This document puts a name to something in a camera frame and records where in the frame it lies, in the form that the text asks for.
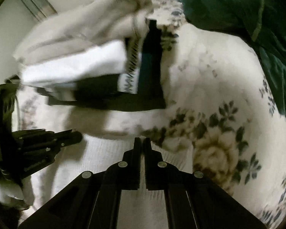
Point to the white knit sweater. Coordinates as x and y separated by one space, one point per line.
104 152

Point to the dark green plush blanket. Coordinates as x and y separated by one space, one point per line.
228 4

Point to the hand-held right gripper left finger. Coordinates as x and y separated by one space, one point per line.
136 157

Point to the black garment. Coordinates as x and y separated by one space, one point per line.
133 100

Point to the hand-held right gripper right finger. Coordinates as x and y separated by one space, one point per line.
149 159

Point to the grey-green curtain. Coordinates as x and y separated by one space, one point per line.
34 2

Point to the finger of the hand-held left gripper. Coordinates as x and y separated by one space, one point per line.
62 137
40 157

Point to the beige garment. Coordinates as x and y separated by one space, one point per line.
73 28

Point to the floral bed sheet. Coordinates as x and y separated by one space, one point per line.
205 76

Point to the white garment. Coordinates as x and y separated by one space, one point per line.
73 64

